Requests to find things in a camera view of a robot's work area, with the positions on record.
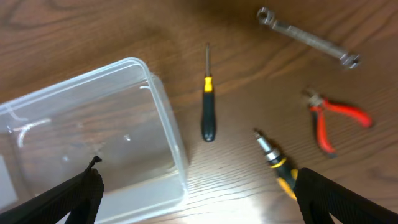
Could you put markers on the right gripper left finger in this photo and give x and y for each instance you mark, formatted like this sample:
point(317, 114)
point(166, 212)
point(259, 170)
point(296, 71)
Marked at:
point(78, 199)

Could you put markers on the red handled pliers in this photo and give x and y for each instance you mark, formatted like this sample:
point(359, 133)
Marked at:
point(320, 106)

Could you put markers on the silver combination wrench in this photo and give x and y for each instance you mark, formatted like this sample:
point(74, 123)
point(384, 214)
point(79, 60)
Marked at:
point(266, 17)

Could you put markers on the slim yellow black screwdriver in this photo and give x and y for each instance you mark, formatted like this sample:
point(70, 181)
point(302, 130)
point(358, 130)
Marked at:
point(208, 119)

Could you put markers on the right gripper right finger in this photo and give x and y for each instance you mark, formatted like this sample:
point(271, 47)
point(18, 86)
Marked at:
point(320, 199)

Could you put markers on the clear plastic container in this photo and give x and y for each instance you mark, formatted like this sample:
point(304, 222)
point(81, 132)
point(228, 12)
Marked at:
point(119, 113)

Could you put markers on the stubby yellow black screwdriver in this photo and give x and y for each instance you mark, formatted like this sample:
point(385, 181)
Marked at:
point(286, 172)

